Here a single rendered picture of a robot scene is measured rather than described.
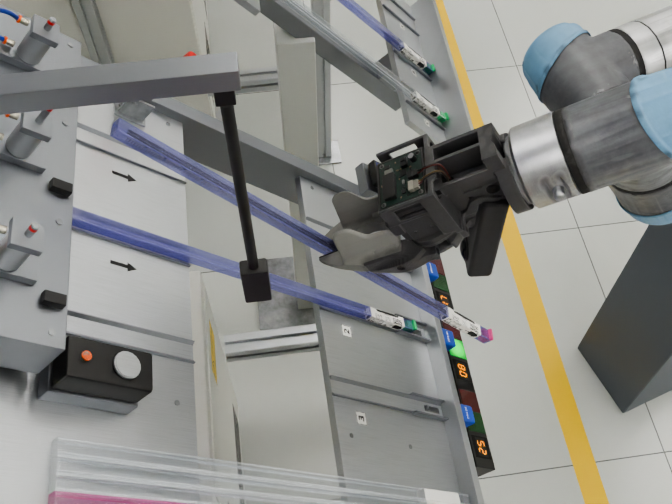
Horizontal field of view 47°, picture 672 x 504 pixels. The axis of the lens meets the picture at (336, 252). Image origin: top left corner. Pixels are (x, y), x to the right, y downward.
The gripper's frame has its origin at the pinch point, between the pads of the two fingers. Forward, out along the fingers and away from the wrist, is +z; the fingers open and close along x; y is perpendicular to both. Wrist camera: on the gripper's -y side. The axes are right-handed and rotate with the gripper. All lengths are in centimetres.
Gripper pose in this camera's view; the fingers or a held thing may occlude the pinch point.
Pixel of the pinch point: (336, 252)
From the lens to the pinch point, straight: 77.8
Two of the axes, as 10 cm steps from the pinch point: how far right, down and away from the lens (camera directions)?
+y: -5.2, -4.9, -7.0
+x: 0.1, 8.2, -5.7
